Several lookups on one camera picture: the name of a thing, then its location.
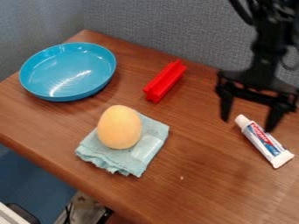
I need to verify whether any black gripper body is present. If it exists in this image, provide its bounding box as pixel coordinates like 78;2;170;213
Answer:
214;44;299;113

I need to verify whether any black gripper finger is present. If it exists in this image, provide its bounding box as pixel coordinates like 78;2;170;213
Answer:
265;102;289;132
218;91;233;122

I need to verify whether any white toothpaste tube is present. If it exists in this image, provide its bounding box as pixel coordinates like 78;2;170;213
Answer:
234;115;295;169

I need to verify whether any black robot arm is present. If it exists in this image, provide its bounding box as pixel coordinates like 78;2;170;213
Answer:
214;0;299;131

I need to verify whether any blue plate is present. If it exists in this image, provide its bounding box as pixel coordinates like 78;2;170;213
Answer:
18;42;117;102

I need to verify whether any red plastic block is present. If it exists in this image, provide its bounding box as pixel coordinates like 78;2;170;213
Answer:
142;59;186;103

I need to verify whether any light blue folded cloth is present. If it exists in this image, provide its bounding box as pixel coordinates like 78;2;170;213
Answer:
74;114;169;178

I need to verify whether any orange egg-shaped sponge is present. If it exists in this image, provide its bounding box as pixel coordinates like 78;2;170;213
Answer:
97;105;142;150

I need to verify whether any dark object at corner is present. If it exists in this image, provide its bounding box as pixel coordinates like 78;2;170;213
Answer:
0;202;41;224

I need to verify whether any table leg frame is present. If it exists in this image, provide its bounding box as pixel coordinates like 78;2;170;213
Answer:
53;192;113;224

